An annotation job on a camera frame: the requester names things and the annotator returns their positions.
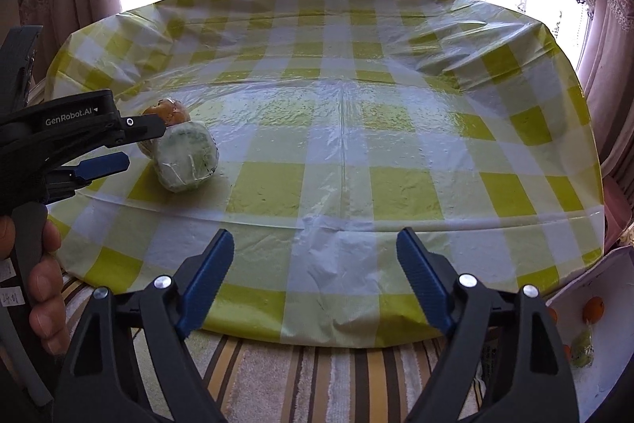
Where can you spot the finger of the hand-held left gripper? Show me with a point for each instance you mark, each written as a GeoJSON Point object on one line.
{"type": "Point", "coordinates": [106, 165]}
{"type": "Point", "coordinates": [143, 126]}

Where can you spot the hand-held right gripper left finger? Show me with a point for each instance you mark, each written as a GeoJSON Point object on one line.
{"type": "Point", "coordinates": [208, 284]}

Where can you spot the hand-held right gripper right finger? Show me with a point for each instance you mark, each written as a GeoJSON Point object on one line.
{"type": "Point", "coordinates": [421, 279]}

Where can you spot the orange melon wedge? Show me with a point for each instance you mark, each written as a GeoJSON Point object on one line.
{"type": "Point", "coordinates": [173, 111]}

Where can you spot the green melon wedge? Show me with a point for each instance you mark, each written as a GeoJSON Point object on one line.
{"type": "Point", "coordinates": [582, 346]}
{"type": "Point", "coordinates": [185, 158]}

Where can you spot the small orange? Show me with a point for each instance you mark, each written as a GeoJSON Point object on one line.
{"type": "Point", "coordinates": [567, 352]}
{"type": "Point", "coordinates": [552, 315]}

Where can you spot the large orange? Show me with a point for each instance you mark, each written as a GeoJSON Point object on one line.
{"type": "Point", "coordinates": [593, 309]}

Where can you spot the white cardboard box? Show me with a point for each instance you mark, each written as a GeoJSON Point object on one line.
{"type": "Point", "coordinates": [609, 284]}

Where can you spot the person's left hand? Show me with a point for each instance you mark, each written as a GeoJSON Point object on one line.
{"type": "Point", "coordinates": [44, 284]}

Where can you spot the striped cushion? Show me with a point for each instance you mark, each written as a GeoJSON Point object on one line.
{"type": "Point", "coordinates": [297, 378]}

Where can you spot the yellow checked plastic tablecloth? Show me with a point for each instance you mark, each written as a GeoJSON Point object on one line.
{"type": "Point", "coordinates": [346, 130]}

